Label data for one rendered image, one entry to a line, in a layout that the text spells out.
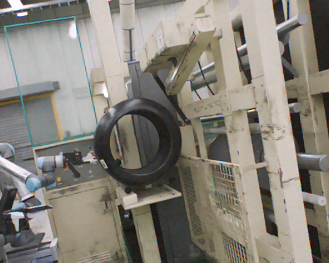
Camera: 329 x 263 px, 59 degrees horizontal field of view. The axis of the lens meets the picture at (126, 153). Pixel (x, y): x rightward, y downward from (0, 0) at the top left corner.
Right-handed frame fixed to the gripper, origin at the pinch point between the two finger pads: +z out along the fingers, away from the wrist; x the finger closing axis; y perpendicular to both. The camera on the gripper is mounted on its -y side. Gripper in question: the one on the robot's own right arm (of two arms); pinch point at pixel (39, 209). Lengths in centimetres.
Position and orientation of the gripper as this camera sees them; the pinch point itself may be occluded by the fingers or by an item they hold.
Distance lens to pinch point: 103.0
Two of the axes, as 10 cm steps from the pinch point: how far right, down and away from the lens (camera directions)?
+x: -3.6, 0.2, -9.3
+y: 1.5, 9.9, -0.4
